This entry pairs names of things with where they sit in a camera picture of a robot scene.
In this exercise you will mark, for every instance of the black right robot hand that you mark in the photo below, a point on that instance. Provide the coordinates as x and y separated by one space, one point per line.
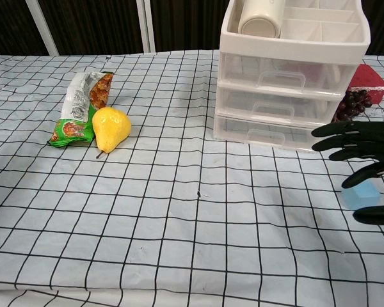
364 137

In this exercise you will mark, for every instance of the light blue cube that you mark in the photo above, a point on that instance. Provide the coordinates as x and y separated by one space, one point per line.
363 196

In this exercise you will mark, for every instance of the white compartment tray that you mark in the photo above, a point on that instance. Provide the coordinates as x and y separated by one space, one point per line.
291 44

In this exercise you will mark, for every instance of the dark purple grape bunch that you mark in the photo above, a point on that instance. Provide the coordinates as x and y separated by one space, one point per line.
352 104

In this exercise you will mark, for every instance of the cream cylindrical bottle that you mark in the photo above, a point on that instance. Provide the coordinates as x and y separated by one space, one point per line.
262 17

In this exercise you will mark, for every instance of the white black checked tablecloth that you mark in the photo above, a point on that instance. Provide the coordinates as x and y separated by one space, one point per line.
147 208

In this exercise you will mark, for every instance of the yellow pear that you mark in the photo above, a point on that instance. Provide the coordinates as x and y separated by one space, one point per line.
110 128

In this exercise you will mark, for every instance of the green snack packet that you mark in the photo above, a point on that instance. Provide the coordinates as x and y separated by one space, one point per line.
78 105

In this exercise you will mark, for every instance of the white partition post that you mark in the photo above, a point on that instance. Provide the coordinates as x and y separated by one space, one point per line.
146 25
44 27

